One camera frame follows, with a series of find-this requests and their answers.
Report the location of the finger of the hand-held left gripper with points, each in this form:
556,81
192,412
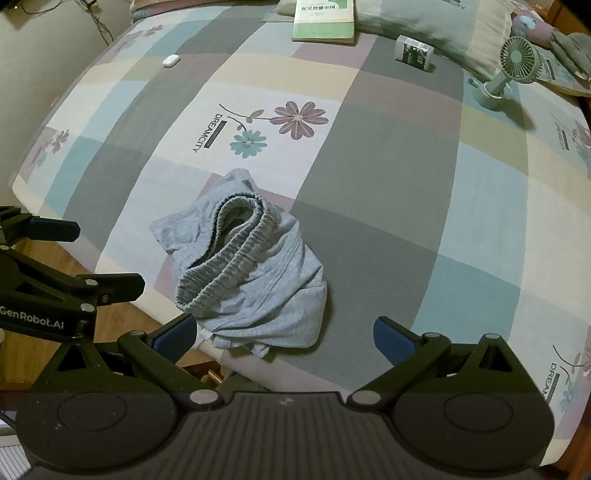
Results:
120,286
53,230

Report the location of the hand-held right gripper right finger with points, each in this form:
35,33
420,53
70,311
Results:
392,341

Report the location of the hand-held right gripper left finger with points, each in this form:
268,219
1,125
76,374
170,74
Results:
178,336

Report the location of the light grey sweatpants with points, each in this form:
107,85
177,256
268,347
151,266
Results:
268,295

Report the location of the patchwork bed sheet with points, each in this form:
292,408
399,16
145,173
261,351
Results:
392,184

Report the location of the white earbuds case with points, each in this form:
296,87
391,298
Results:
171,60

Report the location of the small printed box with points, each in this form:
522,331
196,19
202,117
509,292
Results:
414,51

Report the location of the green handheld fan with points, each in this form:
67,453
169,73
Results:
519,57

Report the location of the large patchwork pillow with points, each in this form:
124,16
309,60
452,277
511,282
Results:
438,23

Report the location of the green and white book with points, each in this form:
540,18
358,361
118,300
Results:
323,23

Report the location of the grey folded cloth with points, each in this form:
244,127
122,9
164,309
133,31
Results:
572,50

